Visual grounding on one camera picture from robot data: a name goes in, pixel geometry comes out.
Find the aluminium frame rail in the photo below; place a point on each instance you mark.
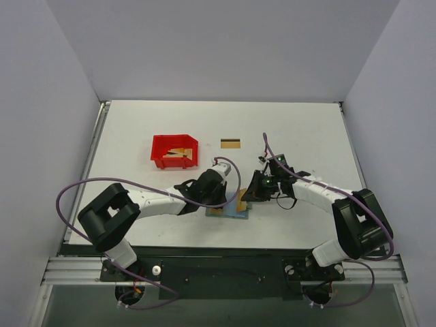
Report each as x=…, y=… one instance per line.
x=86, y=271

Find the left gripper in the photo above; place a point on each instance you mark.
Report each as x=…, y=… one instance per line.
x=218, y=196

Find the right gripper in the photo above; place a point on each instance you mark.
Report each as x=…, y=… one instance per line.
x=258, y=187

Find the red plastic bin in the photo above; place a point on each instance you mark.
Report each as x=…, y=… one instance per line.
x=162, y=143

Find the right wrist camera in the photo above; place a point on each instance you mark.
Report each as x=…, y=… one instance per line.
x=265, y=160

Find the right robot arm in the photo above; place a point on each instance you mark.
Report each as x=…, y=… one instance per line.
x=359, y=220

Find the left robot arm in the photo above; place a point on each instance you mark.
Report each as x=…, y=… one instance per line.
x=107, y=219

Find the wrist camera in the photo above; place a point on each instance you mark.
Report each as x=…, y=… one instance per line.
x=265, y=160
x=223, y=169

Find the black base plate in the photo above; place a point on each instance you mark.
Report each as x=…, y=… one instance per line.
x=228, y=278

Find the gold card inside bin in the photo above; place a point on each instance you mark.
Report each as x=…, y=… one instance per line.
x=184, y=153

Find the gold card with magnetic stripe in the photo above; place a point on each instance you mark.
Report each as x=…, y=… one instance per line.
x=230, y=143

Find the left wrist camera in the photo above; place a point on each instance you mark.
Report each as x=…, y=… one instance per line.
x=223, y=169

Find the gold VIP card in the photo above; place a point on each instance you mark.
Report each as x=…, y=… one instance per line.
x=241, y=205

